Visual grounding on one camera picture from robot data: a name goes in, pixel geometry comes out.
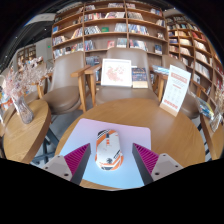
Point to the stack of books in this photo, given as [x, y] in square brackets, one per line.
[205, 108]

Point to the light blue book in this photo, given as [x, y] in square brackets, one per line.
[160, 69]

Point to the round wooden side table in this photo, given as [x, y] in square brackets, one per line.
[25, 136]
[215, 140]

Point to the white orange patterned computer mouse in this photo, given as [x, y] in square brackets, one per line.
[109, 150]

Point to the dark blue book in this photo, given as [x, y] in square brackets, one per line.
[139, 77]

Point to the distant wooden bookshelf unit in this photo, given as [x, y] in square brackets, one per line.
[26, 53]

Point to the glass vase with dried flowers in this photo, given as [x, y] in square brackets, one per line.
[24, 111]
[216, 121]

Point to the white framed floral picture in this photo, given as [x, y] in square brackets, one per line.
[116, 72]

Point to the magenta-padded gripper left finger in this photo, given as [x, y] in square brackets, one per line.
[77, 159]

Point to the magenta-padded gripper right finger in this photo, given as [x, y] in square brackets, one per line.
[146, 159]

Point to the blue pink gradient mouse pad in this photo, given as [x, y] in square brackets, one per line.
[133, 136]

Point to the brown padded wooden armchair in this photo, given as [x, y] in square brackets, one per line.
[65, 90]
[123, 95]
[190, 103]

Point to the white sign on wooden base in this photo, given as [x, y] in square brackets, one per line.
[176, 88]

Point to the wide wooden bookshelf unit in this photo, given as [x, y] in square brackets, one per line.
[110, 30]

